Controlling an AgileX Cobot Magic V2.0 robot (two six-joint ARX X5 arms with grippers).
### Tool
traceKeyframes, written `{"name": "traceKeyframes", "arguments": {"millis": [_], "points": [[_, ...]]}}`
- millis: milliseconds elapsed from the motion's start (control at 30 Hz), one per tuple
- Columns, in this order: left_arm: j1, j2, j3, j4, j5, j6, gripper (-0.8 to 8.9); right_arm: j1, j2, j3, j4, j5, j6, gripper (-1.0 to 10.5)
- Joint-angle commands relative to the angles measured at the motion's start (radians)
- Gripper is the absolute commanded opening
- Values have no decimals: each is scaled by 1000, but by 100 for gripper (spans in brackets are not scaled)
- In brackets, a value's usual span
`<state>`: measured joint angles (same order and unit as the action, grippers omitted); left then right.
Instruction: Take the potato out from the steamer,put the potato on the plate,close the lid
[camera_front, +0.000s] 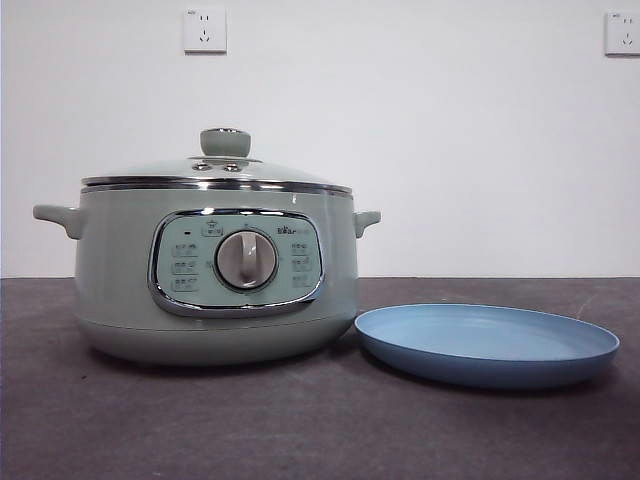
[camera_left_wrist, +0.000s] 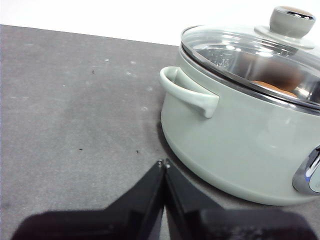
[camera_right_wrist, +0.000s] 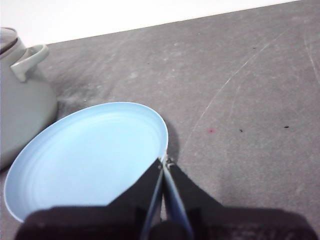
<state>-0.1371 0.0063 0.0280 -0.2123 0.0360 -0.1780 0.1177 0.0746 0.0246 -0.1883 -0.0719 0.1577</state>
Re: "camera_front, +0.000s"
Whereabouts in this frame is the glass lid with green knob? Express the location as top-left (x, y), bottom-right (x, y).
top-left (81, 128), bottom-right (353, 194)

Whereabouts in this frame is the blue round plate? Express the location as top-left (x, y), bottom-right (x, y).
top-left (353, 302), bottom-right (622, 390)

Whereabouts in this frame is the pale green electric steamer pot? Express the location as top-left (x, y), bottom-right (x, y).
top-left (32, 185), bottom-right (382, 369)

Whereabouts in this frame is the white wall socket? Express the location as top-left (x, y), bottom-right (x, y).
top-left (182, 8), bottom-right (228, 55)
top-left (604, 10), bottom-right (640, 57)

